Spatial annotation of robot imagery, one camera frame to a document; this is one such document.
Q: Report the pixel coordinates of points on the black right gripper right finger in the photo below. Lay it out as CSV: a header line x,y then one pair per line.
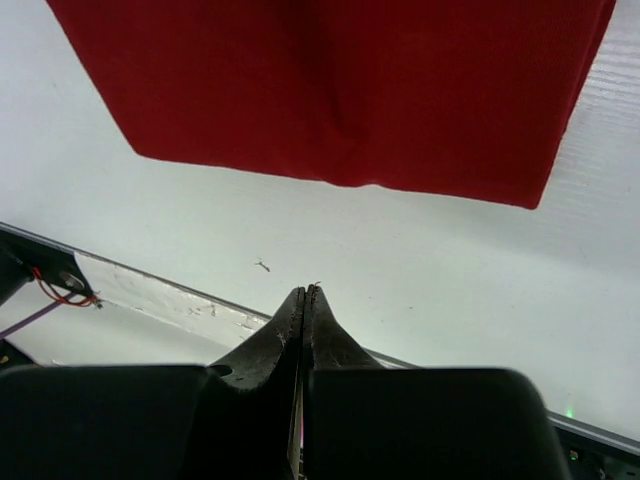
x,y
365,421

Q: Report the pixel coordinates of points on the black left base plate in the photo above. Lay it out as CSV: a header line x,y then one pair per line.
x,y
27,257

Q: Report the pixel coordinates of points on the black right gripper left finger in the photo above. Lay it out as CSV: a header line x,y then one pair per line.
x,y
232,419

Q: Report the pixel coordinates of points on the red t shirt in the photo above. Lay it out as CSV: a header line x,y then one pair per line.
x,y
461,98

